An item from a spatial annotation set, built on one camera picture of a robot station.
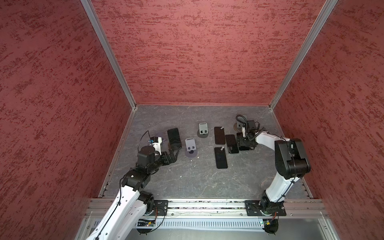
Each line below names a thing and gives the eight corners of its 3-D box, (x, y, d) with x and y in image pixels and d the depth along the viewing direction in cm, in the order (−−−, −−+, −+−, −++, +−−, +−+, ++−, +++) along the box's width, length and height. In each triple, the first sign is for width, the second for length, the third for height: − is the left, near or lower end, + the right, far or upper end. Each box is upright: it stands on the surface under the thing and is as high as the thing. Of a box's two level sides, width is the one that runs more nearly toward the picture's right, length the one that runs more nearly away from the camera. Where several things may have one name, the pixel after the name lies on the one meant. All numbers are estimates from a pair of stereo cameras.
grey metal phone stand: (197, 137, 104) (197, 130, 97) (197, 129, 108) (197, 122, 102) (207, 137, 104) (208, 130, 97) (206, 129, 108) (207, 122, 102)
